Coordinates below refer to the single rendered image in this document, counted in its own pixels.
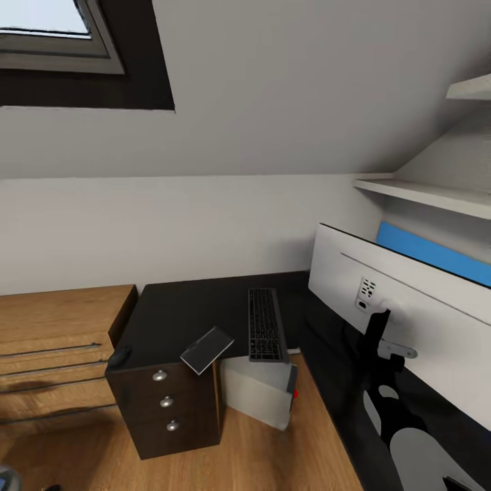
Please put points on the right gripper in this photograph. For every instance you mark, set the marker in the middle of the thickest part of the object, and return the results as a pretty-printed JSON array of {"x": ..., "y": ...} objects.
[{"x": 370, "y": 354}]

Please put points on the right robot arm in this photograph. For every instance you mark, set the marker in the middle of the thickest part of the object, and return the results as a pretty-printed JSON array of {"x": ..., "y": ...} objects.
[{"x": 421, "y": 462}]

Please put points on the desktop computer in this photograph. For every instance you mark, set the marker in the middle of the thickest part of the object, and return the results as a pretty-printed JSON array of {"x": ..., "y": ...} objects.
[{"x": 264, "y": 391}]

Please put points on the notebook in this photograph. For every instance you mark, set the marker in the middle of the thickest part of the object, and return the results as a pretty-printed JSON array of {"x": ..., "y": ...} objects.
[{"x": 206, "y": 350}]

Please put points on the mouse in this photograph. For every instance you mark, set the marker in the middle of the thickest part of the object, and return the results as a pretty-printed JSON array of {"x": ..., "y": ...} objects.
[{"x": 119, "y": 356}]

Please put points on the monitor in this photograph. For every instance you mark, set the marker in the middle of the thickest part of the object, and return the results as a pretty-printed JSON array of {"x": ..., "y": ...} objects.
[{"x": 390, "y": 296}]

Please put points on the keyboard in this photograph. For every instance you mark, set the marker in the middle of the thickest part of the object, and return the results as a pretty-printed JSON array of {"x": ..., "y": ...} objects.
[{"x": 267, "y": 341}]

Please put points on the swivel chair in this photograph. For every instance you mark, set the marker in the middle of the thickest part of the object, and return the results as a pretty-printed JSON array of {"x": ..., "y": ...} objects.
[{"x": 14, "y": 481}]

